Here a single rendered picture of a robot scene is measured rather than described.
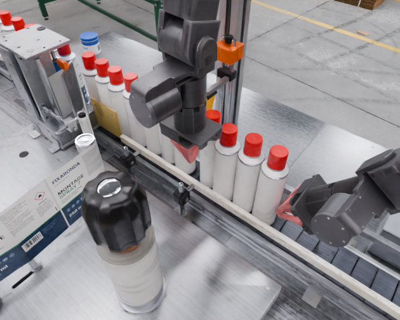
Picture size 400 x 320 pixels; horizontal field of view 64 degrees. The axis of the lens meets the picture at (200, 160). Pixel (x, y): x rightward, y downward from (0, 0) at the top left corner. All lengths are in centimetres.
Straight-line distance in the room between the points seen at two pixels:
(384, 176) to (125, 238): 35
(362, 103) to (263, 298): 231
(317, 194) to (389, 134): 203
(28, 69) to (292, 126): 74
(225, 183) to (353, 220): 29
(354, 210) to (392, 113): 235
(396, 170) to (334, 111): 217
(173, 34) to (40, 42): 43
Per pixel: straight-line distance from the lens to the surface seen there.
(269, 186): 61
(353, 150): 102
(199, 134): 56
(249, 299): 64
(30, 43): 85
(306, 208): 60
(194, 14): 45
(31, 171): 91
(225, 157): 63
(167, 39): 48
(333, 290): 69
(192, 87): 50
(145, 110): 47
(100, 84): 85
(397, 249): 68
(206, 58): 47
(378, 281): 73
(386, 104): 289
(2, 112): 124
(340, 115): 261
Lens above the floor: 148
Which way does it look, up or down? 46 degrees down
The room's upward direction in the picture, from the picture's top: straight up
